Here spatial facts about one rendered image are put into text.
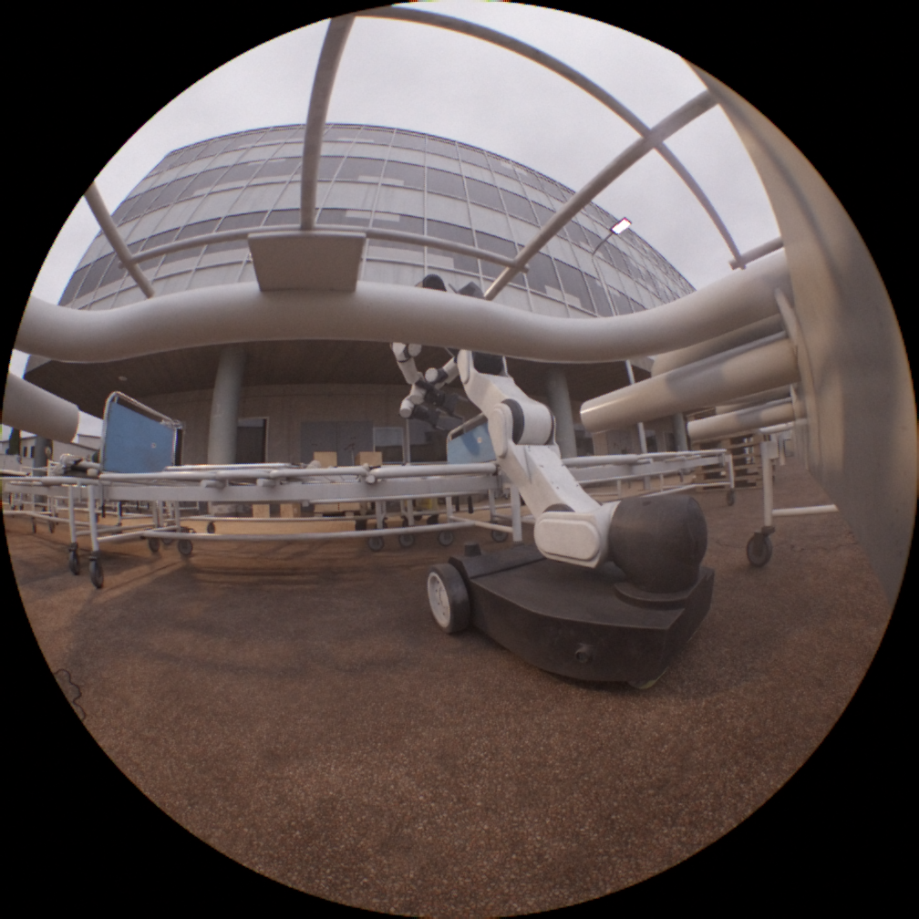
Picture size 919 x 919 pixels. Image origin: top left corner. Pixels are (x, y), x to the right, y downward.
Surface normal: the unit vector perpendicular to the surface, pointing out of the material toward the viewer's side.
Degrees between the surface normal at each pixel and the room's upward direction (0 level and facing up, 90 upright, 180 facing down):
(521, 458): 80
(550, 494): 90
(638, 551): 90
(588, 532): 90
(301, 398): 90
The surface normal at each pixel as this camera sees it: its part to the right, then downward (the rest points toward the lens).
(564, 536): -0.90, 0.02
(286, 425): 0.37, -0.11
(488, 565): 0.26, -0.79
